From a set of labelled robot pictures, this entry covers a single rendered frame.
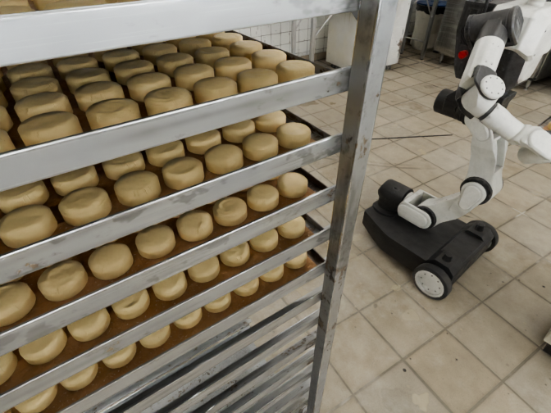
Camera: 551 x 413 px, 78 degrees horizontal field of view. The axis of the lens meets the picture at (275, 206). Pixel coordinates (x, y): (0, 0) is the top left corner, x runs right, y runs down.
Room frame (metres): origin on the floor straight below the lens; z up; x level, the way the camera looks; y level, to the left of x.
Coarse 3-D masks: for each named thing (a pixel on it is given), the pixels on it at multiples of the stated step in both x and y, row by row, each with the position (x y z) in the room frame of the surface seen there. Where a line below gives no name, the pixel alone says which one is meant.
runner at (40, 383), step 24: (312, 240) 0.41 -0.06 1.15; (264, 264) 0.36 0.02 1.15; (216, 288) 0.31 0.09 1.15; (168, 312) 0.27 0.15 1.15; (120, 336) 0.23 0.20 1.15; (144, 336) 0.25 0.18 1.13; (72, 360) 0.20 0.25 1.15; (96, 360) 0.21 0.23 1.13; (24, 384) 0.17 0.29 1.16; (48, 384) 0.18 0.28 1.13; (0, 408) 0.16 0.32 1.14
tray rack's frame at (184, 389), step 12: (252, 348) 0.75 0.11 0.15; (228, 360) 0.70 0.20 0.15; (264, 360) 0.70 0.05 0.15; (216, 372) 0.65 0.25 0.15; (192, 384) 0.60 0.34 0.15; (228, 384) 0.60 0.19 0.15; (168, 396) 0.56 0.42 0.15; (240, 396) 0.55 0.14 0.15; (156, 408) 0.51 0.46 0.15; (192, 408) 0.51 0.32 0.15
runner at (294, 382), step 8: (296, 376) 0.43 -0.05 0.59; (304, 376) 0.42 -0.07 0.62; (288, 384) 0.41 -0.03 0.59; (296, 384) 0.40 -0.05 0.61; (272, 392) 0.39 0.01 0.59; (280, 392) 0.39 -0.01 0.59; (288, 392) 0.39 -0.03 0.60; (264, 400) 0.37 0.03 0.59; (272, 400) 0.36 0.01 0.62; (248, 408) 0.35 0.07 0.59; (256, 408) 0.35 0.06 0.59; (264, 408) 0.35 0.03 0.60
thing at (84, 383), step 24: (288, 264) 0.44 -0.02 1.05; (312, 264) 0.45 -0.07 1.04; (240, 288) 0.38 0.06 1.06; (264, 288) 0.39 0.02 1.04; (192, 312) 0.33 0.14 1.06; (216, 312) 0.34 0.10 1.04; (168, 336) 0.29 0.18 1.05; (120, 360) 0.25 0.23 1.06; (144, 360) 0.26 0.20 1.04; (72, 384) 0.21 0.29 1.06; (96, 384) 0.22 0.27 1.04; (24, 408) 0.18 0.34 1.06; (48, 408) 0.19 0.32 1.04
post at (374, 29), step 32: (384, 0) 0.41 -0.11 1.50; (384, 32) 0.41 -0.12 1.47; (352, 64) 0.43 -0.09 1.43; (384, 64) 0.42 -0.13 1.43; (352, 96) 0.42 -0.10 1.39; (352, 128) 0.42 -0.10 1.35; (352, 160) 0.41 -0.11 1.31; (352, 192) 0.41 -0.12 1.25; (352, 224) 0.42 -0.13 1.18; (320, 320) 0.42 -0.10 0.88; (320, 352) 0.41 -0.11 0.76; (320, 384) 0.41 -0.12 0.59
